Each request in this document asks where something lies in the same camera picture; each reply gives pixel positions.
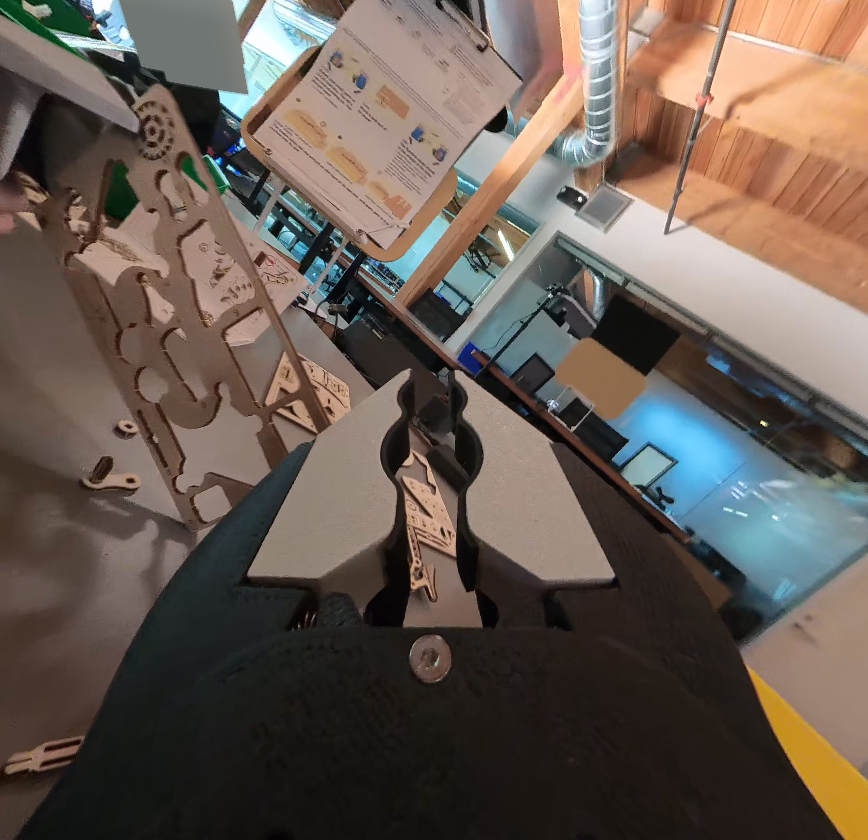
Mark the wooden link with upright peg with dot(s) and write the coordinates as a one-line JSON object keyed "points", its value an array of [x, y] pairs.
{"points": [[108, 481]]}

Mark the pointed engraved wooden part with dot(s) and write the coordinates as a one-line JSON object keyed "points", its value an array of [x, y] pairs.
{"points": [[427, 508]]}

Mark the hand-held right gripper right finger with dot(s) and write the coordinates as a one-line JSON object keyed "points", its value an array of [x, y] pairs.
{"points": [[536, 514]]}

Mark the yellow plastic bin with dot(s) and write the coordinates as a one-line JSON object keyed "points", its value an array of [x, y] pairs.
{"points": [[814, 758]]}

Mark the green storage bins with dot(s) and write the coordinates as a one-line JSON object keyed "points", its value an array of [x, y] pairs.
{"points": [[41, 13]]}

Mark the wooden beam post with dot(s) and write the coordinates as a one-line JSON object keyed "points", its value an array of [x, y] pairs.
{"points": [[502, 176]]}

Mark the silver elbow air duct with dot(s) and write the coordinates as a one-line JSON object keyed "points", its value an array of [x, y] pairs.
{"points": [[600, 60]]}

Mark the forked wooden piece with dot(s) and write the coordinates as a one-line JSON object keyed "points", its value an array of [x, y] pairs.
{"points": [[47, 755]]}

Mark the wall vent grille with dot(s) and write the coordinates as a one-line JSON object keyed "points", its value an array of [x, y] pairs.
{"points": [[605, 207]]}

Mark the camera on black tripod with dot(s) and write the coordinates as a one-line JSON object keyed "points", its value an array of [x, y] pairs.
{"points": [[556, 294]]}

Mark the white clipboard stand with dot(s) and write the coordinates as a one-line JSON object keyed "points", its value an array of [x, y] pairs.
{"points": [[332, 264]]}

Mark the black wall screen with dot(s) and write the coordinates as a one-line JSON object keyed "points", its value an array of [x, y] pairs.
{"points": [[634, 335]]}

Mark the hanging metal rod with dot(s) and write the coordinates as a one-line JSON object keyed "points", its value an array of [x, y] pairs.
{"points": [[705, 94]]}

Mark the tan board on stand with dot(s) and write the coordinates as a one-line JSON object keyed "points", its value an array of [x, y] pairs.
{"points": [[600, 379]]}

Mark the square wooden parts sheet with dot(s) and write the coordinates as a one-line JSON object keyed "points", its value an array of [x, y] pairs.
{"points": [[312, 392]]}

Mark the person's left hand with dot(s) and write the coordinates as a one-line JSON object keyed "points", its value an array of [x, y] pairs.
{"points": [[7, 206]]}

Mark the white instruction booklet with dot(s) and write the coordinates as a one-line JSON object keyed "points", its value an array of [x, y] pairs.
{"points": [[281, 281]]}

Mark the clipboard with instruction sheets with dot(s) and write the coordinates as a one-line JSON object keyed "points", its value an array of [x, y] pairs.
{"points": [[380, 108]]}

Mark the cut-out wooden parts sheet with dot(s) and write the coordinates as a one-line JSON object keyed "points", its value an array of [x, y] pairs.
{"points": [[186, 406]]}

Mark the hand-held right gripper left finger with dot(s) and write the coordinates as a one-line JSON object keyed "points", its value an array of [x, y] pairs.
{"points": [[325, 514]]}

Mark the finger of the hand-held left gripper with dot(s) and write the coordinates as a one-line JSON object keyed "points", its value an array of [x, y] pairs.
{"points": [[68, 74], [17, 121]]}

